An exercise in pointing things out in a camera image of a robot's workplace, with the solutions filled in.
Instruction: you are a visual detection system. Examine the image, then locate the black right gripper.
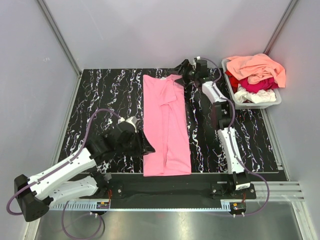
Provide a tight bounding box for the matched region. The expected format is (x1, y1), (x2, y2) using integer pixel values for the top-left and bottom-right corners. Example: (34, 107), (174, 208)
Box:
(168, 59), (199, 87)

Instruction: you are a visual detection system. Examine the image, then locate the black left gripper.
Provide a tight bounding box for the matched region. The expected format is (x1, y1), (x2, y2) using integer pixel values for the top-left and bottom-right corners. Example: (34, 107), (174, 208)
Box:
(116, 129), (155, 158)

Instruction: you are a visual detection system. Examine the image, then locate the pink t shirt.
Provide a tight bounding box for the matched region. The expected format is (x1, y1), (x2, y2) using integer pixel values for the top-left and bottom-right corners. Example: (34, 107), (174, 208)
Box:
(143, 74), (192, 177)

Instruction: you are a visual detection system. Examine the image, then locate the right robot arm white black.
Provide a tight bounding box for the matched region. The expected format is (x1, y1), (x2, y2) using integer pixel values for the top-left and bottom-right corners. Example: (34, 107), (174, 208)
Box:
(173, 57), (251, 201)

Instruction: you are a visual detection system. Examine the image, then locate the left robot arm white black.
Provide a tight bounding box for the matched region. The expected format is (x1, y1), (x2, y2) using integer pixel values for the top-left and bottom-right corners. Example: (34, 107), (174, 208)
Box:
(14, 117), (156, 222)

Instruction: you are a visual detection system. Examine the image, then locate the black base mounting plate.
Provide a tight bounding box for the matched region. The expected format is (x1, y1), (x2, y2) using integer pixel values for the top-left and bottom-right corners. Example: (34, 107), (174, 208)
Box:
(79, 173), (257, 210)

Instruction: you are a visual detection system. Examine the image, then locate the magenta red shirt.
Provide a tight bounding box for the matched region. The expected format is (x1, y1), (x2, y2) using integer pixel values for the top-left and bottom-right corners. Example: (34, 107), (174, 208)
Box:
(225, 70), (279, 94)

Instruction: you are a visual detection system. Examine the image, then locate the white plastic laundry basket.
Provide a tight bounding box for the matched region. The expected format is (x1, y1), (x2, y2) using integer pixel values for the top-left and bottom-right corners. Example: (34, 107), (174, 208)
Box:
(221, 58), (282, 110)

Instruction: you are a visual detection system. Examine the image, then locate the peach orange shirt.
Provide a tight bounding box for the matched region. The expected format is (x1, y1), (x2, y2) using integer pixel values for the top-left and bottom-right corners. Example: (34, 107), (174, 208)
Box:
(226, 53), (287, 88)

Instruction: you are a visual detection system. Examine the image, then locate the white cream shirt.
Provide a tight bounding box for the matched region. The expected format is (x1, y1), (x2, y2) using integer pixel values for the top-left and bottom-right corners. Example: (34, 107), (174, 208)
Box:
(234, 85), (277, 104)

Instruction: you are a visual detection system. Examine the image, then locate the white slotted cable duct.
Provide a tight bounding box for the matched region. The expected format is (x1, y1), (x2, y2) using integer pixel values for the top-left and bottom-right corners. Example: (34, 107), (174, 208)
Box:
(50, 199), (244, 212)

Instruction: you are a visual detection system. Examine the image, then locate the right aluminium corner post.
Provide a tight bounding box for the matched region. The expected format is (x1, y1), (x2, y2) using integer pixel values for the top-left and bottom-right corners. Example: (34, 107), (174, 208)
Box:
(263, 0), (300, 55)

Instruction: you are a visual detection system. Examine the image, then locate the aluminium corner post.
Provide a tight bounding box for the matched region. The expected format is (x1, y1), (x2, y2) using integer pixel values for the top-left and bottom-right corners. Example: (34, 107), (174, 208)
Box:
(35, 0), (82, 77)
(263, 0), (300, 55)

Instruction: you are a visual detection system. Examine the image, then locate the left aluminium corner post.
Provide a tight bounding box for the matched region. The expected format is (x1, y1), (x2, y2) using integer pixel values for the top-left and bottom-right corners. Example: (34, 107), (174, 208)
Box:
(35, 0), (82, 77)

